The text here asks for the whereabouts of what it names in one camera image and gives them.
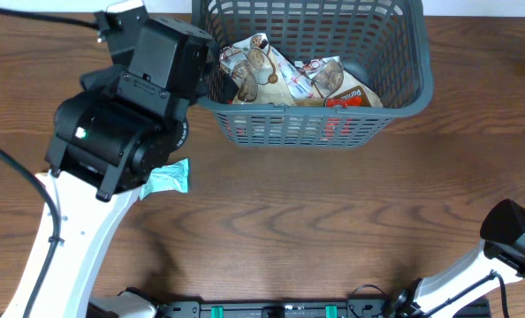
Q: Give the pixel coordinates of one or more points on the Panifee snack bag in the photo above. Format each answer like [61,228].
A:
[335,86]
[254,69]

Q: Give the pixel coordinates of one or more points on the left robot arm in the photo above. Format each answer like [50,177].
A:
[107,140]

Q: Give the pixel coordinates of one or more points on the teal snack packet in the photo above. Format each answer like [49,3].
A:
[173,177]

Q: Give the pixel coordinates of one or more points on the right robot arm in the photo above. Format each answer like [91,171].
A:
[498,259]

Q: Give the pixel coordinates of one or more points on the grey plastic basket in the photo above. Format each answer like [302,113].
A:
[383,43]

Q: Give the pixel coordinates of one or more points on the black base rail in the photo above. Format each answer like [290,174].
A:
[135,303]

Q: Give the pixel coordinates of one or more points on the Kleenex tissue multipack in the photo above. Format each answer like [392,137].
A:
[298,84]

